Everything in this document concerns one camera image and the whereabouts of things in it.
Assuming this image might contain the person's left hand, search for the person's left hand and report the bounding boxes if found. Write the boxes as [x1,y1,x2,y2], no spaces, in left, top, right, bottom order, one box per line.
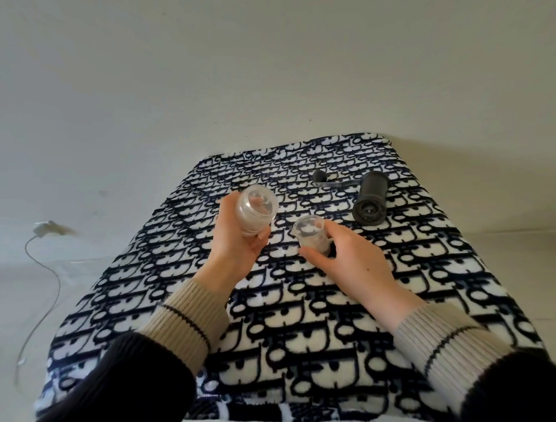
[203,192,272,279]

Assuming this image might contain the person's right forearm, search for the person's right forearm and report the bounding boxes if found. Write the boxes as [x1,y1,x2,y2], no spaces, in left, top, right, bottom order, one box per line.
[374,285,556,422]

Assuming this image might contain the person's left forearm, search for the person's left forearm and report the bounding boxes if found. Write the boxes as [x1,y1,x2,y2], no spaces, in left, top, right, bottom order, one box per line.
[37,275,230,422]

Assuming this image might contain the clear plastic jar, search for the clear plastic jar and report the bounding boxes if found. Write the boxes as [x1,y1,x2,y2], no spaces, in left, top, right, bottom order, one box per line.
[237,184,280,237]

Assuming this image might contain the person's right hand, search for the person's right hand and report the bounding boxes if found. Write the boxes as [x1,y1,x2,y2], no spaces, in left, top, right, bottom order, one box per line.
[298,219,401,310]

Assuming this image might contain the clear plastic cup with burr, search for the clear plastic cup with burr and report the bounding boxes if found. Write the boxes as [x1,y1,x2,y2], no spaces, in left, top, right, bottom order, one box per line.
[293,215,334,257]

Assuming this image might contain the black cylindrical grinder body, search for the black cylindrical grinder body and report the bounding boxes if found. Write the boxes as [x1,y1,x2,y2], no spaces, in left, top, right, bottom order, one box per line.
[352,171,390,226]

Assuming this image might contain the black and white patterned blanket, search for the black and white patterned blanket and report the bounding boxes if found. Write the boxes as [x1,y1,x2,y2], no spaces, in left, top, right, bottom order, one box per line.
[35,132,549,422]

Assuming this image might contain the white charger cable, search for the white charger cable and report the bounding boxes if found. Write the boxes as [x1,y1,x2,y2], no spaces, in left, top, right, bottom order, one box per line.
[16,235,62,368]

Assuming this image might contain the metal crank handle black knob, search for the metal crank handle black knob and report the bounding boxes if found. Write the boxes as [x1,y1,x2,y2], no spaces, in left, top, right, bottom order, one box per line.
[312,170,361,190]

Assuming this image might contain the white wall charger plug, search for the white wall charger plug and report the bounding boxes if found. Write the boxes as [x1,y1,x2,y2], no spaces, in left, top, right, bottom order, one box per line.
[34,221,66,238]

